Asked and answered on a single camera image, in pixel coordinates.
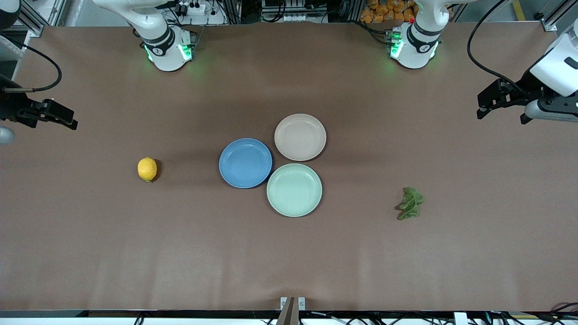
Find yellow lemon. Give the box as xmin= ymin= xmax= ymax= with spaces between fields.
xmin=137 ymin=157 xmax=158 ymax=182

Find green lettuce leaf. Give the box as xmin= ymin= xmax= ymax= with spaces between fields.
xmin=396 ymin=187 xmax=424 ymax=221

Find orange snack bags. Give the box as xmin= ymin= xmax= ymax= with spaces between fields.
xmin=360 ymin=0 xmax=418 ymax=23

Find white power strip with plugs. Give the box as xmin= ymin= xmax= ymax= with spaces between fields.
xmin=174 ymin=0 xmax=207 ymax=17

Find blue plate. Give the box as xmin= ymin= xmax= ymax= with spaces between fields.
xmin=219 ymin=138 xmax=273 ymax=189

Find beige pink plate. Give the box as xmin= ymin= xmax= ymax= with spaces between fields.
xmin=274 ymin=113 xmax=327 ymax=162

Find pale green plate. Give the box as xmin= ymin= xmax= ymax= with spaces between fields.
xmin=266 ymin=163 xmax=323 ymax=218

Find brown table cover sheet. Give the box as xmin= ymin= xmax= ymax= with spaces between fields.
xmin=0 ymin=22 xmax=578 ymax=312

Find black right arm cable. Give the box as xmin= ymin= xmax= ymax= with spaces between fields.
xmin=0 ymin=32 xmax=63 ymax=93

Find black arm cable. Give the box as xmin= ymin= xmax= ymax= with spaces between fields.
xmin=466 ymin=0 xmax=529 ymax=95
xmin=0 ymin=32 xmax=63 ymax=93

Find aluminium frame profile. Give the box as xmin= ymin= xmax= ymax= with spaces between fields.
xmin=17 ymin=0 xmax=47 ymax=37
xmin=540 ymin=0 xmax=578 ymax=33

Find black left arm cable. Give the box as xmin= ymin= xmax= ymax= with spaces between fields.
xmin=466 ymin=0 xmax=529 ymax=95

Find black table edge rail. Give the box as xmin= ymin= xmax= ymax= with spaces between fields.
xmin=0 ymin=310 xmax=578 ymax=319

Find red cable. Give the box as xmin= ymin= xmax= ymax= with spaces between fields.
xmin=549 ymin=302 xmax=578 ymax=317

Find metal bracket with brown post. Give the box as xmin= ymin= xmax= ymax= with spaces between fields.
xmin=276 ymin=296 xmax=307 ymax=325

